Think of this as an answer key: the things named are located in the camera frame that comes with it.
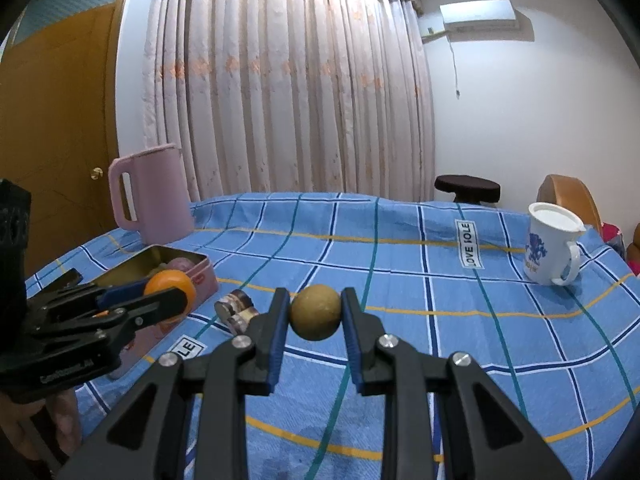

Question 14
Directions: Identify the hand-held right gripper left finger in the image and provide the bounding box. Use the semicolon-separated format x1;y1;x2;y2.
57;287;291;480

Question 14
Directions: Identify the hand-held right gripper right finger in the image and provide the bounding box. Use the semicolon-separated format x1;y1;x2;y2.
341;287;573;480

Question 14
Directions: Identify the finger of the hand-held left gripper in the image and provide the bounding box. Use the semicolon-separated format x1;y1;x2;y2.
100;287;189;333
29;281;151;318

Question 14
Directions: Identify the large orange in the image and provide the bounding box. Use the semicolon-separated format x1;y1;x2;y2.
144;270;197;318

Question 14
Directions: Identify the round greenish brown fruit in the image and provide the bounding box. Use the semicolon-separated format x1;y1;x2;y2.
289;284;344;341

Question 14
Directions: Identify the pink metal tin box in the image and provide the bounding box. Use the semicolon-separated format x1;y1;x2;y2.
92;244;221;378

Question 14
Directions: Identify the person's left hand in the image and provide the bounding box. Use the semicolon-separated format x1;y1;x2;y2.
0;387;83;467

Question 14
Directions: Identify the small labelled jar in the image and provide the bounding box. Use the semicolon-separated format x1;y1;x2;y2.
227;307;261;336
215;288;253;316

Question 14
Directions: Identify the blue plaid tablecloth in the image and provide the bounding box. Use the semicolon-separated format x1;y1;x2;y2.
25;191;640;480

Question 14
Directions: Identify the pink electric kettle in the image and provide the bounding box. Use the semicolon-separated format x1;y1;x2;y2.
108;143;196;245

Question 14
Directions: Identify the wooden door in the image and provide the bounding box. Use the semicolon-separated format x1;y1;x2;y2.
0;2;121;281

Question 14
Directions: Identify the dark round stool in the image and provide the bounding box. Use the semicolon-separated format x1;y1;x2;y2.
434;175;502;206

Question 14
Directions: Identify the white mug with blue print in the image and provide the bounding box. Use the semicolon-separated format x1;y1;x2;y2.
522;202;587;287

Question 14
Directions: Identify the pale floral curtain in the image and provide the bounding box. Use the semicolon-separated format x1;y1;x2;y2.
142;0;435;203

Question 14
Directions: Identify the brown wooden chair back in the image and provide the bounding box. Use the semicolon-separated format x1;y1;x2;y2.
537;174;640;276

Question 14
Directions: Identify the white air conditioner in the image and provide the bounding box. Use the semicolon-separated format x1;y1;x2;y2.
440;1;518;31

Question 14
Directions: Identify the air conditioner cable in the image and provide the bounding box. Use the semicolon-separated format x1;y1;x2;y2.
449;35;462;98

